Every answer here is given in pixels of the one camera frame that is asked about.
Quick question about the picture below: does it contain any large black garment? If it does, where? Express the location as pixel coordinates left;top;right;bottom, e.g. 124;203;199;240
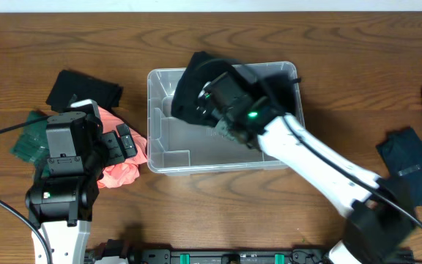
171;51;301;127

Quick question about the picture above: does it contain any dark navy cloth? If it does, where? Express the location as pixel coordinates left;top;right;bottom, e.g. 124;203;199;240
376;128;422;207

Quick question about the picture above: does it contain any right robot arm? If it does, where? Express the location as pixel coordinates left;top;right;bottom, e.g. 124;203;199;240
199;70;417;263

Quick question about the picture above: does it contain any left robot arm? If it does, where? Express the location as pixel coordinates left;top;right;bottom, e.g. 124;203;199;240
26;111;137;263

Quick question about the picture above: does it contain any pink crumpled cloth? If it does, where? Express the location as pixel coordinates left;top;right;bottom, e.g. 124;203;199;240
97;106;147;188

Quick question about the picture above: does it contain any clear plastic storage bin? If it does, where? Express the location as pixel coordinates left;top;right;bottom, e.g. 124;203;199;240
147;68;287;176

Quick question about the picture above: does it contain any black folded cloth left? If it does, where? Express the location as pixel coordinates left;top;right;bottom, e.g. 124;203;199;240
46;70;123;112

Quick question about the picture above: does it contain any green folded cloth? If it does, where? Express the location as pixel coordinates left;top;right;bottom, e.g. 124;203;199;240
10;111;50;177

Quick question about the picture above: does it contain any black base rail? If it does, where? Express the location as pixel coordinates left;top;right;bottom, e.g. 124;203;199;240
84;240;330;264

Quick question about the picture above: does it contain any left black cable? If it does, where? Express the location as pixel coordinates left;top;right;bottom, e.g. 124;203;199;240
0;115;54;264

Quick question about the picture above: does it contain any black cable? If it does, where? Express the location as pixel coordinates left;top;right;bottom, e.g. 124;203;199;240
0;115;54;264
192;58;422;264

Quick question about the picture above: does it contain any right black cable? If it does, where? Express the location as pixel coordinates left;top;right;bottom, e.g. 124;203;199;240
192;58;422;264

